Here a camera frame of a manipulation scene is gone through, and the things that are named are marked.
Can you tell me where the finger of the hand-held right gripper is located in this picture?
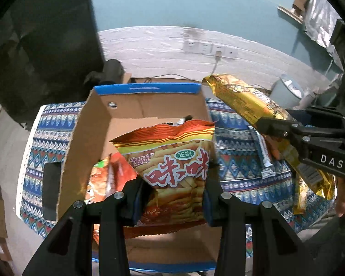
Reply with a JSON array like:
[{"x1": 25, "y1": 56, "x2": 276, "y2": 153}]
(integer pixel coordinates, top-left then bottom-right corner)
[
  {"x1": 286, "y1": 106, "x2": 345, "y2": 123},
  {"x1": 255, "y1": 116, "x2": 311, "y2": 161}
]

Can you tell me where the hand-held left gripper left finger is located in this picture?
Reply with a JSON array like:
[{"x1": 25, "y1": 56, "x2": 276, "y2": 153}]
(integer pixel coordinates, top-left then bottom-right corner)
[{"x1": 21, "y1": 177, "x2": 154, "y2": 276}]

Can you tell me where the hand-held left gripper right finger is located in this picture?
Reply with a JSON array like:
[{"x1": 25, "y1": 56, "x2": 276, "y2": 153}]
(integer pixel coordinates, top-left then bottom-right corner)
[{"x1": 203, "y1": 164, "x2": 317, "y2": 276}]

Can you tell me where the red orange snack bag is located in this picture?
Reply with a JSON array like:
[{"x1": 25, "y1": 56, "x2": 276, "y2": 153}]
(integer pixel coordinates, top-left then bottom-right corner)
[{"x1": 85, "y1": 152, "x2": 140, "y2": 204}]

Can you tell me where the golden yellow snack packet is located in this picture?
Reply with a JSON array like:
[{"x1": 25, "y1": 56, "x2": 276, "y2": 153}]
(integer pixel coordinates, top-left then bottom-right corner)
[{"x1": 203, "y1": 74, "x2": 335, "y2": 200}]

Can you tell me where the orange yellow snack stick bag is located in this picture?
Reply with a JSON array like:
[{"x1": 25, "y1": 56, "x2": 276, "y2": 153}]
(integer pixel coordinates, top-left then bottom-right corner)
[{"x1": 109, "y1": 120, "x2": 216, "y2": 235}]

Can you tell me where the blue cardboard box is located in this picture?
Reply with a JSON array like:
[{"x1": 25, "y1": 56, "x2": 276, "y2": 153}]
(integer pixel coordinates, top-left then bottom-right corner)
[{"x1": 57, "y1": 83, "x2": 222, "y2": 273}]

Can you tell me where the silver foil snack packet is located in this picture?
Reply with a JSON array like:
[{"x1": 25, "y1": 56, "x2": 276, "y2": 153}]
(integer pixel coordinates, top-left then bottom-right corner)
[{"x1": 251, "y1": 129, "x2": 275, "y2": 179}]

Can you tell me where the light blue trash bin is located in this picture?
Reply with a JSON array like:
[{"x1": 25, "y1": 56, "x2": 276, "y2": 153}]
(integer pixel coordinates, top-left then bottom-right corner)
[{"x1": 269, "y1": 74, "x2": 304, "y2": 110}]

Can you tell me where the blue patterned tablecloth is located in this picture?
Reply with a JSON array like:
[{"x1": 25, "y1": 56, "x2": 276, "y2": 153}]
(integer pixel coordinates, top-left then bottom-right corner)
[{"x1": 16, "y1": 98, "x2": 338, "y2": 258}]

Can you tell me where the gold foil snack packet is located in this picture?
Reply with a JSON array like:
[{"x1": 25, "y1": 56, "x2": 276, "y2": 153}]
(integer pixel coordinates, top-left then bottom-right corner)
[{"x1": 293, "y1": 175, "x2": 309, "y2": 216}]

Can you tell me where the black flat rectangular object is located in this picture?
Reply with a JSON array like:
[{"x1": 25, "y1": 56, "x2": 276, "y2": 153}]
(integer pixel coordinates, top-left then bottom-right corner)
[{"x1": 43, "y1": 162, "x2": 62, "y2": 221}]

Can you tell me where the silver foil curtain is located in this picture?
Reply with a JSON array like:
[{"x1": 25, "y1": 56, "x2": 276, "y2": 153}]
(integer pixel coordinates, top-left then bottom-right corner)
[{"x1": 303, "y1": 0, "x2": 345, "y2": 69}]

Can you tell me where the wooden window sill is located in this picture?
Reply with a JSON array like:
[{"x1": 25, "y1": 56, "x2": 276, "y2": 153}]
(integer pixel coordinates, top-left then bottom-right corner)
[{"x1": 277, "y1": 4, "x2": 304, "y2": 25}]

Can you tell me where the large black panel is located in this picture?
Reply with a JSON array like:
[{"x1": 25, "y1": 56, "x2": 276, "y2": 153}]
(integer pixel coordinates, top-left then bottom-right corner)
[{"x1": 0, "y1": 0, "x2": 107, "y2": 124}]

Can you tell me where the plug with beige cable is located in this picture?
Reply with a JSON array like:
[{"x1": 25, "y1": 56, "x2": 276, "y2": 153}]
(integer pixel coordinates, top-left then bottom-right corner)
[{"x1": 210, "y1": 50, "x2": 222, "y2": 77}]

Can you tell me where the black camera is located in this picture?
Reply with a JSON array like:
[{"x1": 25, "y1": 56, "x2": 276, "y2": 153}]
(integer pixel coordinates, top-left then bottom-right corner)
[{"x1": 85, "y1": 59, "x2": 124, "y2": 85}]

